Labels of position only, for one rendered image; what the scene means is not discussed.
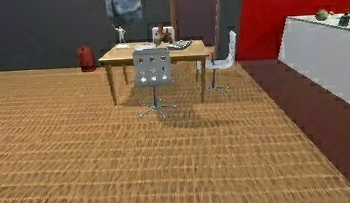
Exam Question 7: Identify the brown teddy bear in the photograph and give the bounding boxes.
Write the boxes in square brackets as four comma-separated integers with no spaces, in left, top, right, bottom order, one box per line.
[154,22,174,46]

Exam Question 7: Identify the wooden table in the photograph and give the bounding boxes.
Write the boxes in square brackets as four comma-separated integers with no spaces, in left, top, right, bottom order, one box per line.
[97,37,218,109]

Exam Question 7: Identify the white chair with holes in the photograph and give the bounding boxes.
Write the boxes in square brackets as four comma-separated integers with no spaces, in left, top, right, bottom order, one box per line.
[151,24,176,45]

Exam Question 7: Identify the dark room door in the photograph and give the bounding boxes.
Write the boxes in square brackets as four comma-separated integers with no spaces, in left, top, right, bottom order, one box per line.
[169,0,224,50]

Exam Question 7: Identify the blue framed painting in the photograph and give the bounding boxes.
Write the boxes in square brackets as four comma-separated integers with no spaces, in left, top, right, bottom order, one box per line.
[103,0,145,26]

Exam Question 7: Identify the white swivel chair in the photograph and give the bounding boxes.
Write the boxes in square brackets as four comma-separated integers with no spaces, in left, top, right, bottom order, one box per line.
[194,29,241,98]

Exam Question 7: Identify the grey perforated swivel chair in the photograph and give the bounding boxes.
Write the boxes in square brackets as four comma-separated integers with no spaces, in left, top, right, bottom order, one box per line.
[131,46,178,121]

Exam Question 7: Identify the white paper sheet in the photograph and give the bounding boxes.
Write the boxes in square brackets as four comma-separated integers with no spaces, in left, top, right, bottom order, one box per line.
[135,41,157,51]

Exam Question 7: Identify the white figure statue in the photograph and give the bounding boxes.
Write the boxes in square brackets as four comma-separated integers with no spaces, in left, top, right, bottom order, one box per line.
[112,23,128,46]

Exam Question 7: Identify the white kitchen counter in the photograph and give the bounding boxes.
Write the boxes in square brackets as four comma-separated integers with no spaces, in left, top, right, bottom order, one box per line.
[275,12,350,120]

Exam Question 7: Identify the dark green bottle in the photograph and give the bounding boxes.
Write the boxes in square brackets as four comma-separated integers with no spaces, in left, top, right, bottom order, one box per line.
[336,10,350,29]

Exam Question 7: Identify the green round vegetable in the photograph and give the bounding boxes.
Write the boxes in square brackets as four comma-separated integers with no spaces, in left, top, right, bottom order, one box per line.
[313,8,331,22]

